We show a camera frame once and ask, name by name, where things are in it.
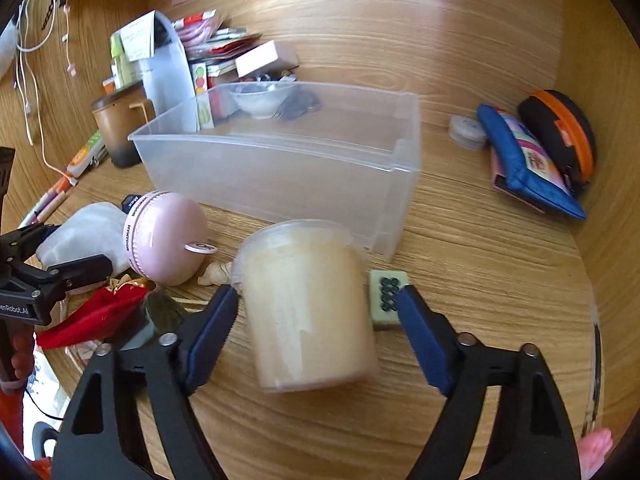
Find green orange striped packet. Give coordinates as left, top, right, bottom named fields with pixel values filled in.
left=67, top=130, right=108, bottom=179

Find small white cardboard box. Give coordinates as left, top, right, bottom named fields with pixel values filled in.
left=235, top=40, right=301, bottom=78

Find fruit sticker sheet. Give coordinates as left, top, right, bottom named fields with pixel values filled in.
left=192, top=62, right=216, bottom=130

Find pink cord packet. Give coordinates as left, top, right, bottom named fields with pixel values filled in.
left=172, top=22, right=226, bottom=50

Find clear plastic storage box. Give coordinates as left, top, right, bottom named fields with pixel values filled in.
left=128, top=81, right=422, bottom=262

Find white paper stack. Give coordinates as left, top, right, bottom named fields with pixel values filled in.
left=111, top=12, right=157, bottom=63

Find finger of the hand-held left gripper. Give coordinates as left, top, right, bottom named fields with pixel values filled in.
left=0, top=223, right=61, bottom=262
left=10, top=254, right=114, bottom=295

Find white cloth pouch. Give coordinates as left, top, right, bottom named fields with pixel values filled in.
left=36, top=202, right=132, bottom=278

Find white plastic folder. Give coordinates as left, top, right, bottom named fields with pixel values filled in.
left=140, top=11, right=197, bottom=117

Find white cable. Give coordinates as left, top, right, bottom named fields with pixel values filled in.
left=12, top=0, right=76, bottom=177

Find green backed mahjong tile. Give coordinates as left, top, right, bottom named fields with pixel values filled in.
left=369, top=269, right=412, bottom=332

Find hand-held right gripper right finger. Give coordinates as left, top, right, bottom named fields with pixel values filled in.
left=397, top=284, right=583, bottom=480

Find pile of stationery packets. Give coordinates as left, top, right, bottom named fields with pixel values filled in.
left=187, top=25, right=263, bottom=79

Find red white packet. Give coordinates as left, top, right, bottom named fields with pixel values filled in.
left=173, top=9, right=219, bottom=30

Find black orange zip case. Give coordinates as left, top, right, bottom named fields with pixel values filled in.
left=516, top=89, right=597, bottom=196

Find pink round case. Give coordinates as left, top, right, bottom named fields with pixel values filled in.
left=122, top=191, right=210, bottom=287

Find red velvet drawstring pouch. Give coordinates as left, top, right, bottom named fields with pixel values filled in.
left=36, top=277, right=156, bottom=350

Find blue zip pouch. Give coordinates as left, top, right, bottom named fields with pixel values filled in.
left=476, top=104, right=587, bottom=221

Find small round white container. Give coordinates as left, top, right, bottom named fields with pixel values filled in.
left=447, top=114, right=488, bottom=150

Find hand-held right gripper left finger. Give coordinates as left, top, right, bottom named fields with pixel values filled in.
left=50, top=284, right=240, bottom=480

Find clear round tape container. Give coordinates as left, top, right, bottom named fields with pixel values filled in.
left=232, top=219, right=381, bottom=394

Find markers and pens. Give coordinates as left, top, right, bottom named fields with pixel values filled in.
left=17, top=172, right=78, bottom=227

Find white ceramic bowl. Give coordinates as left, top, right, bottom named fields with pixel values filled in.
left=230, top=82, right=296, bottom=120

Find olive green pouch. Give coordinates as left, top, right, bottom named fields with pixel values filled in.
left=144, top=291, right=190, bottom=337

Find pink earphone cable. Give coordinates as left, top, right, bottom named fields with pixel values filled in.
left=61, top=2, right=77, bottom=77

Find pink rubbery object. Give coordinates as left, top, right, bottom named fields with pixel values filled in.
left=577, top=427, right=614, bottom=480

